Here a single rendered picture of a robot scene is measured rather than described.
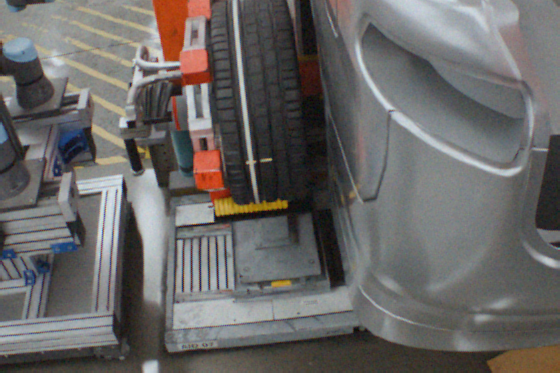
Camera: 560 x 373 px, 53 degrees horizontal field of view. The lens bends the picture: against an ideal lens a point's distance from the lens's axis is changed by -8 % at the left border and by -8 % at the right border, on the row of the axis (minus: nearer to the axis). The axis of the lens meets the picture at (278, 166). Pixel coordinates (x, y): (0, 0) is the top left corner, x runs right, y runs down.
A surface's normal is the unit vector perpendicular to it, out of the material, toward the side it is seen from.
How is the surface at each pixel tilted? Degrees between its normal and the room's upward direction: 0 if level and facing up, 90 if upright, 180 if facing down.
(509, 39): 74
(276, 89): 52
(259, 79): 46
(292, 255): 0
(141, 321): 0
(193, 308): 0
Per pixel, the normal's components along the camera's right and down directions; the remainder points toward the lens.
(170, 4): 0.09, 0.65
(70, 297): -0.07, -0.75
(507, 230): -0.23, 0.63
